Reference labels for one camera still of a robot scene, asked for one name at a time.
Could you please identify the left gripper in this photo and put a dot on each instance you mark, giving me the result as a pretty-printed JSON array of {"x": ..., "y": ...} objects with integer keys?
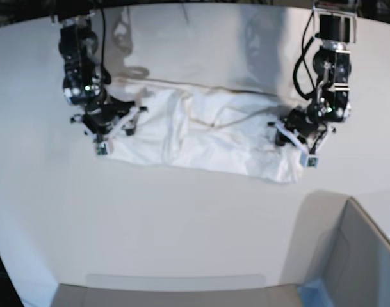
[{"x": 296, "y": 129}]

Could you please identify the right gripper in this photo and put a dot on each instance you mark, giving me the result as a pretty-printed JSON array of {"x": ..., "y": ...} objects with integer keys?
[{"x": 105, "y": 119}]

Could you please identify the white printed t-shirt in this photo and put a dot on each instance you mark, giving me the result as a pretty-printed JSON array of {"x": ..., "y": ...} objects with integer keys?
[{"x": 214, "y": 129}]

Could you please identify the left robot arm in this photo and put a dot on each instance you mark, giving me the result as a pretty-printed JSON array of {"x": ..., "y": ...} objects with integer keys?
[{"x": 321, "y": 77}]

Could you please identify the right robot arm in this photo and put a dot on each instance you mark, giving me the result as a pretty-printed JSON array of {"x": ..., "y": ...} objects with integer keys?
[{"x": 86, "y": 78}]

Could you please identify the grey cardboard bin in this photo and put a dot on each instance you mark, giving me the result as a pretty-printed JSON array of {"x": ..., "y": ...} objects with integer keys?
[{"x": 351, "y": 263}]

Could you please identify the grey tape strip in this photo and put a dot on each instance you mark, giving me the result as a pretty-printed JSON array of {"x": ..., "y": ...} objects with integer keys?
[{"x": 176, "y": 284}]

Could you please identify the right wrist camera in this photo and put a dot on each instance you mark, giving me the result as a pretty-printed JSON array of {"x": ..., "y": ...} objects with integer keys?
[{"x": 103, "y": 148}]

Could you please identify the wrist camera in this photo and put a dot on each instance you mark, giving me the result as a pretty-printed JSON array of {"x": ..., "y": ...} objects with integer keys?
[
  {"x": 103, "y": 148},
  {"x": 309, "y": 160}
]

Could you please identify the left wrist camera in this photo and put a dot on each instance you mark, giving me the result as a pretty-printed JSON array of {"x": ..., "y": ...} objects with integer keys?
[{"x": 309, "y": 160}]

